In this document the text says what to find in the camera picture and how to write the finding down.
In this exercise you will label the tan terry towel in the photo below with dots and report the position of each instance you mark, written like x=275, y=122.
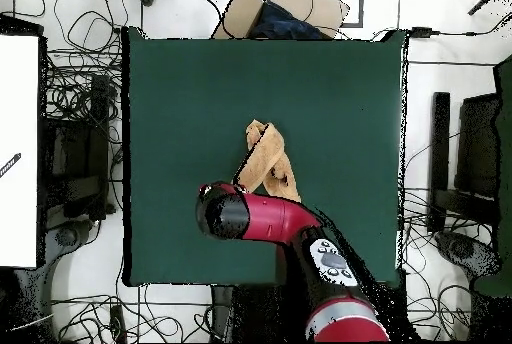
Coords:
x=264, y=152

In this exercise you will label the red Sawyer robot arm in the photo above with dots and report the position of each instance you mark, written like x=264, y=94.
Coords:
x=272, y=216

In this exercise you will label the dark green table cloth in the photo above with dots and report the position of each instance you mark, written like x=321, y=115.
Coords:
x=320, y=100

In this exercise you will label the dark blue garment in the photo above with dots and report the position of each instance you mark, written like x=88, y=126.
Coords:
x=280, y=24

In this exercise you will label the cardboard box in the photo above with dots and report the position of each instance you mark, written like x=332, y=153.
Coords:
x=240, y=16

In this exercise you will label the black box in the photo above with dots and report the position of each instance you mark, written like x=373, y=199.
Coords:
x=400, y=304

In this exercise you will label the grey swivel base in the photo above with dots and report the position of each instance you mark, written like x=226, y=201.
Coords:
x=464, y=250
x=66, y=236

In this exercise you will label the black power strip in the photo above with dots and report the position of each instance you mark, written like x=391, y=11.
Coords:
x=117, y=324

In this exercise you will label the black power adapter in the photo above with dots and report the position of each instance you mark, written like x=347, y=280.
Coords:
x=420, y=32

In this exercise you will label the white panel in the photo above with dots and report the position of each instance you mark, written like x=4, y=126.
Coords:
x=18, y=120

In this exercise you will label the black strip label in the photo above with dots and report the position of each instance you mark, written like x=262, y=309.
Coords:
x=10, y=164

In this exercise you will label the green fabric drape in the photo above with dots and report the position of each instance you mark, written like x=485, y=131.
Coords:
x=504, y=160

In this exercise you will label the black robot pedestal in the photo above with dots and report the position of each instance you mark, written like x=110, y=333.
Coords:
x=248, y=312

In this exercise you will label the grey square frame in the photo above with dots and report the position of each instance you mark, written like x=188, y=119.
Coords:
x=361, y=0

